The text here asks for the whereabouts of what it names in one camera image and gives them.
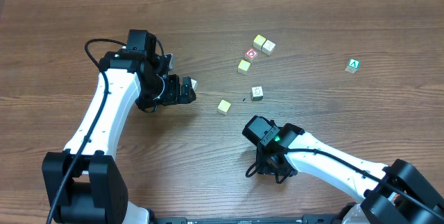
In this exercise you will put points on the yellow top wooden block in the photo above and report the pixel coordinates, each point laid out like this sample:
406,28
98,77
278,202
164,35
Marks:
223,107

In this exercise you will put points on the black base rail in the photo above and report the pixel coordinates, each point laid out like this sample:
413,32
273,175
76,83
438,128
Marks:
306,219

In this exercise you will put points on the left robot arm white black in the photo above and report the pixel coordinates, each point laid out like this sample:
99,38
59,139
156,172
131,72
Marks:
83,182

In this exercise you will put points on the red circle wooden block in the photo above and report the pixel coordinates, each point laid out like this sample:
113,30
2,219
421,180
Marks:
250,55

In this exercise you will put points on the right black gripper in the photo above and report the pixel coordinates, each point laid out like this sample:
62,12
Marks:
269,167

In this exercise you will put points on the yellow block at top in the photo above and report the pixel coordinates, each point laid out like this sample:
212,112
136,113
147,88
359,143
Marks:
258,42

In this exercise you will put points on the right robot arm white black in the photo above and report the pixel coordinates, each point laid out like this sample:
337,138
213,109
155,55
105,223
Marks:
398,193

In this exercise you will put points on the green letter wooden block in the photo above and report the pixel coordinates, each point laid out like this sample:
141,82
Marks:
353,65

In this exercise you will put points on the white block with green edge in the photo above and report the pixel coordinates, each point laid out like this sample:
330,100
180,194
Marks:
257,93

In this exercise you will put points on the white block at top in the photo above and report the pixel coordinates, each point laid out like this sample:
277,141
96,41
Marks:
268,47

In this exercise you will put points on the yellow block near centre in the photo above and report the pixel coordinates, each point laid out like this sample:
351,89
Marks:
243,67

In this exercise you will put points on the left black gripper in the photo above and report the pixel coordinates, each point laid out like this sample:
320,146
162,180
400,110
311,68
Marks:
175,97

